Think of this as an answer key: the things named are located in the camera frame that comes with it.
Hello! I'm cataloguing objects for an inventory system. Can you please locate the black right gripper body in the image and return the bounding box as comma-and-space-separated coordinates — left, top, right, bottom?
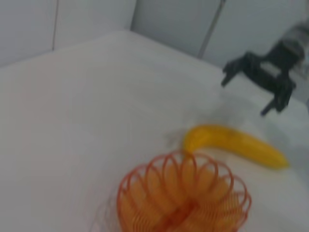
243, 40, 305, 98

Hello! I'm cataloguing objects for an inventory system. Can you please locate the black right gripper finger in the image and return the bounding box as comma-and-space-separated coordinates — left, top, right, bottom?
260, 93, 292, 117
221, 51, 254, 87

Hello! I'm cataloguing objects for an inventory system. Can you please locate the yellow banana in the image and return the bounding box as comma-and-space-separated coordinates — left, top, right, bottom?
182, 124, 290, 169

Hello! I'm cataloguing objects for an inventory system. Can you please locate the orange plastic woven basket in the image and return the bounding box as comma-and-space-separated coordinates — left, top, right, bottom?
117, 151, 252, 232

